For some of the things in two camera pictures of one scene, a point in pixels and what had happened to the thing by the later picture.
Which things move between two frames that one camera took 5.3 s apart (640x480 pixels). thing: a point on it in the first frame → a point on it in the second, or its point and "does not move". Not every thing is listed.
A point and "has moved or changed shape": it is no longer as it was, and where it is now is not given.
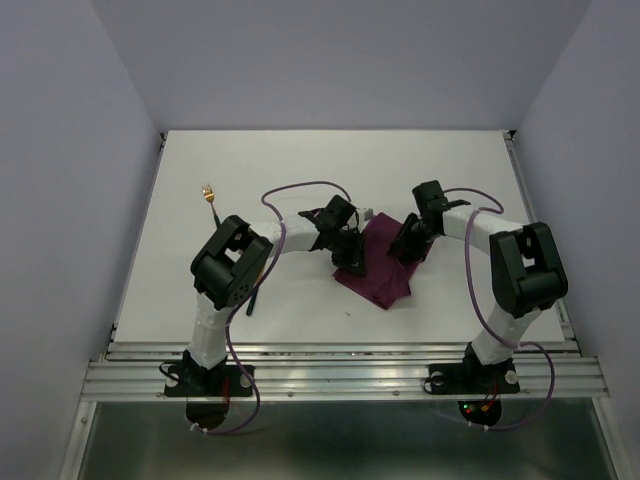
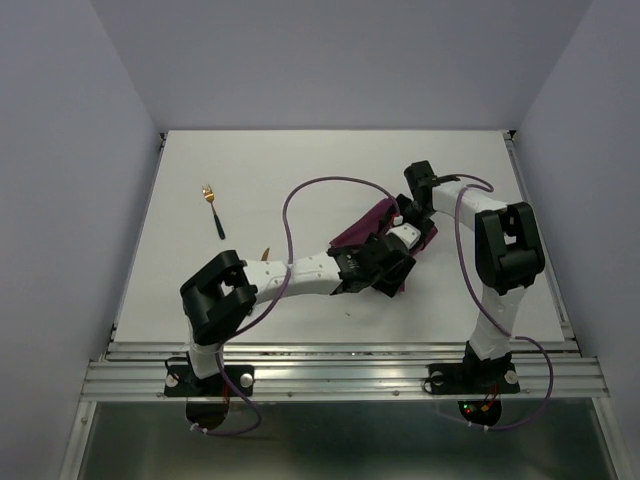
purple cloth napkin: (387, 278) has moved or changed shape
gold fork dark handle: (209, 196) does not move
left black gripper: (353, 262) → (392, 281)
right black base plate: (473, 378) does not move
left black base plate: (219, 381) does not move
